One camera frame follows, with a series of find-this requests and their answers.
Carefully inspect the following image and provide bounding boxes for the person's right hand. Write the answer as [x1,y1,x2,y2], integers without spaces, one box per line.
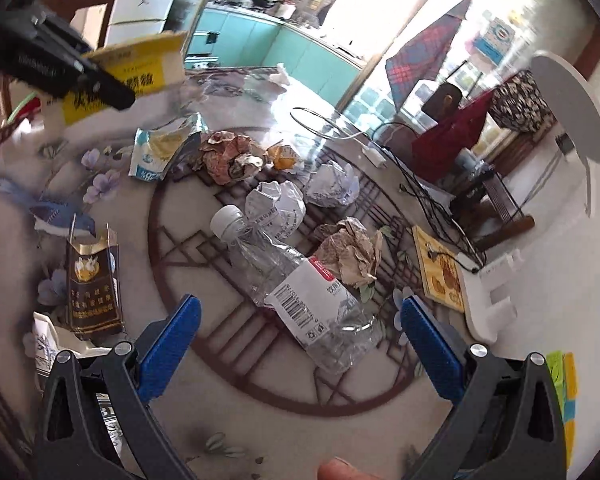
[317,456,382,480]

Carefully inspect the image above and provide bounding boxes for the clear plastic bottle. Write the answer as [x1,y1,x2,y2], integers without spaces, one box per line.
[210,205,383,373]

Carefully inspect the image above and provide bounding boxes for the yellow snack wrapper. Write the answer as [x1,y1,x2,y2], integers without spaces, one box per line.
[266,142,306,173]

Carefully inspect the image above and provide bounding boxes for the black handbag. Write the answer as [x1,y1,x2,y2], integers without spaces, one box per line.
[422,82,463,121]

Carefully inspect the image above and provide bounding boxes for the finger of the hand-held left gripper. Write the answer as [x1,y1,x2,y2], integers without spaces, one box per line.
[77,57,136,110]

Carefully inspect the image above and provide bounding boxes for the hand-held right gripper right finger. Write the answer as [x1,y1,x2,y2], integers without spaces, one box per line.
[399,295,568,480]

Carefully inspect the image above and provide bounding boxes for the blue white paper pack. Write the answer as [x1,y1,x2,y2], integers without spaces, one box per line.
[475,17,516,61]

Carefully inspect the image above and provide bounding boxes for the white blue milk packet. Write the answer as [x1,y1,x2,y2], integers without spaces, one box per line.
[129,112,203,181]

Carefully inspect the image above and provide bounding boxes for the yellow book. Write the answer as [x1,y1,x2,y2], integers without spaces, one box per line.
[411,225,468,313]

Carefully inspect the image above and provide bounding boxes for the white printed packet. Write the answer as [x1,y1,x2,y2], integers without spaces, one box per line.
[32,310,116,378]

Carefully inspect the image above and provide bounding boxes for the brown paper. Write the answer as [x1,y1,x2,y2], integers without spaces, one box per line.
[312,216,385,288]

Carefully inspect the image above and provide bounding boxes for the red brown wrapper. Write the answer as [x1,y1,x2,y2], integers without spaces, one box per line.
[200,130,271,186]

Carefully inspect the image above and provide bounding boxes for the dark carved wooden chair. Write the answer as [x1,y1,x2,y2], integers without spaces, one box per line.
[70,0,131,51]

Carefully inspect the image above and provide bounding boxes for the brown wooden chair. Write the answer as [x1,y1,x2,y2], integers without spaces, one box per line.
[450,135,561,253]

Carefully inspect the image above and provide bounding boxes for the white charger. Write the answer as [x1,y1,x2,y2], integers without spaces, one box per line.
[362,142,388,168]

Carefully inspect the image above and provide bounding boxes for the plaid cloth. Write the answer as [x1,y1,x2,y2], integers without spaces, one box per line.
[385,0,473,111]

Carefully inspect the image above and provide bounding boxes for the red bag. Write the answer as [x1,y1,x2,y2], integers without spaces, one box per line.
[412,90,496,183]

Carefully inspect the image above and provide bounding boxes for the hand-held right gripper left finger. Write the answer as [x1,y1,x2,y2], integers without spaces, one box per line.
[32,294,203,480]

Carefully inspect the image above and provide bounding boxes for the black white patterned bag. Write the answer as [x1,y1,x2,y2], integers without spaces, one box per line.
[490,70,556,133]

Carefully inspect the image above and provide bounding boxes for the white cable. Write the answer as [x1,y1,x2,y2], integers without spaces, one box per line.
[290,107,376,153]

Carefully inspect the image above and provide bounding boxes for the yellow cardboard box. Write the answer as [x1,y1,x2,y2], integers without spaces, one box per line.
[60,30,188,128]

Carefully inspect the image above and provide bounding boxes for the brown cigarette pack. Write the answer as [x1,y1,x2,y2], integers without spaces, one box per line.
[65,215,126,336]

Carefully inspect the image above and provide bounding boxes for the teal kitchen cabinets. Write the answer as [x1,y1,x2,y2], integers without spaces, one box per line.
[187,7,366,111]

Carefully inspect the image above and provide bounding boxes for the red stool with green rim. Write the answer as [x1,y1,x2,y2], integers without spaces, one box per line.
[7,92,43,121]

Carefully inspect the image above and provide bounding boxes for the black cable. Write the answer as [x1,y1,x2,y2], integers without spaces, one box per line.
[375,120,486,271]

